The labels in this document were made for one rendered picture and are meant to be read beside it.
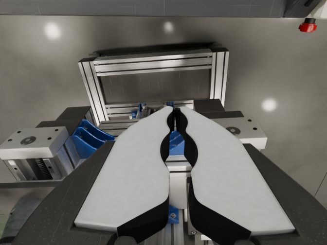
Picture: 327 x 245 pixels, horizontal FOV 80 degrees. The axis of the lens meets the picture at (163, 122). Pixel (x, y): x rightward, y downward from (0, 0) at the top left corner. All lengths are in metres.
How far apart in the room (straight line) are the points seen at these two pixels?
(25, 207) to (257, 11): 0.64
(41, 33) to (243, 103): 1.47
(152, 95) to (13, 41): 0.98
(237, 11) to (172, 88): 0.87
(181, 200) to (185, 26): 1.03
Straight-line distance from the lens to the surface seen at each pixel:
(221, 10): 0.40
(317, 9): 0.44
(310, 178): 2.42
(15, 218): 0.61
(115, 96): 1.30
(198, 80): 1.22
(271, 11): 0.43
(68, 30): 1.50
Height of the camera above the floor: 1.34
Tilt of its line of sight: 57 degrees down
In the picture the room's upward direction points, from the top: 177 degrees counter-clockwise
